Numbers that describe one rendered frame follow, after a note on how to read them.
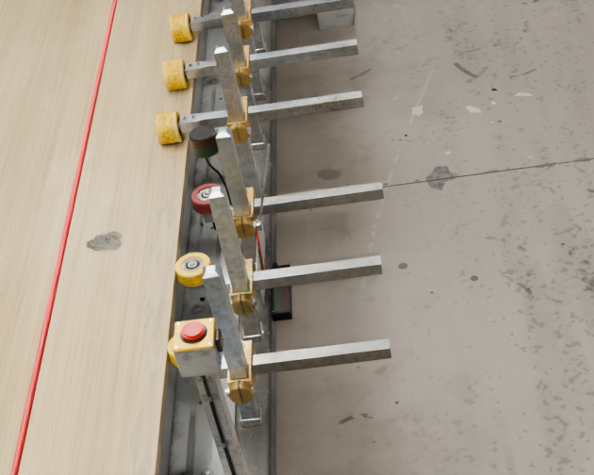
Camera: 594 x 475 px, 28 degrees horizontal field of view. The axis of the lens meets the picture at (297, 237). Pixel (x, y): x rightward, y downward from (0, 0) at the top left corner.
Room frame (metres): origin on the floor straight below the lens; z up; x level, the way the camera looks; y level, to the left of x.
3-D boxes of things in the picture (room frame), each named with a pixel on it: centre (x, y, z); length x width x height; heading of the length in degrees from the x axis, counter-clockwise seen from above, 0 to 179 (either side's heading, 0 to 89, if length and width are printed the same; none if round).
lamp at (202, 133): (2.22, 0.16, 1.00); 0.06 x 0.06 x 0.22; 83
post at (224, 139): (2.22, 0.11, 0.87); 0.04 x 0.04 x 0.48; 83
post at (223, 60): (2.47, 0.08, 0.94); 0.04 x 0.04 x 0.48; 83
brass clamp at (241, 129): (2.49, 0.08, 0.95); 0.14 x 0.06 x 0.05; 173
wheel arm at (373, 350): (1.75, 0.07, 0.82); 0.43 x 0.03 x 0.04; 83
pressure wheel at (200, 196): (2.27, 0.19, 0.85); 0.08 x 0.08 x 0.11
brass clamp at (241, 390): (1.74, 0.17, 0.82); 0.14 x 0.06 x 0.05; 173
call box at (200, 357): (1.46, 0.20, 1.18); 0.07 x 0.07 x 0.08; 83
